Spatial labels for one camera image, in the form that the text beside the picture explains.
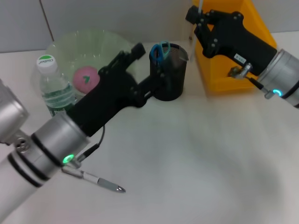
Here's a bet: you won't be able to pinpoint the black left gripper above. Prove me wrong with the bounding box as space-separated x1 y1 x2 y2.
67 42 172 138

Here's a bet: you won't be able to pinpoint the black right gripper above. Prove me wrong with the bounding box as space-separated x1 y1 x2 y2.
185 5 279 77

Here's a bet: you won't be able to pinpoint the clear plastic ruler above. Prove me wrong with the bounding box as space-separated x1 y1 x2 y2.
188 0 204 63

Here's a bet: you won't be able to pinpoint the blue capped scissors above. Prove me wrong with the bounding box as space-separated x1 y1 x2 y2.
149 41 171 70

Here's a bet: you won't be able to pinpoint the pink toy peach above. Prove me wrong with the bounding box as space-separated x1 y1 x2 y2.
71 66 101 95

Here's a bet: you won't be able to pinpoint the clear green-label water bottle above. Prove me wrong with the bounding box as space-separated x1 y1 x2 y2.
35 55 78 118

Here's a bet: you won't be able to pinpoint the silver ballpoint pen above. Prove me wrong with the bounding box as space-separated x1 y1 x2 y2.
61 168 127 194

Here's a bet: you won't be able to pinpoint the black mesh pen holder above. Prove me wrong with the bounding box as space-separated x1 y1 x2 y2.
149 42 189 102

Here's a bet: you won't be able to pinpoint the translucent green fruit bowl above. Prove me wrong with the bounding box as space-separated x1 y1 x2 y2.
45 28 136 96

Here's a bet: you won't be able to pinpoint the yellow plastic bin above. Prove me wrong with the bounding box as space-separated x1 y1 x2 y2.
192 0 278 92

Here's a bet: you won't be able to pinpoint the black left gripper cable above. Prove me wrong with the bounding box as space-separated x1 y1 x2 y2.
76 125 106 162

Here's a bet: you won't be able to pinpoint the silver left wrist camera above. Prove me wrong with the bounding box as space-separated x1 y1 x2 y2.
0 78 30 151

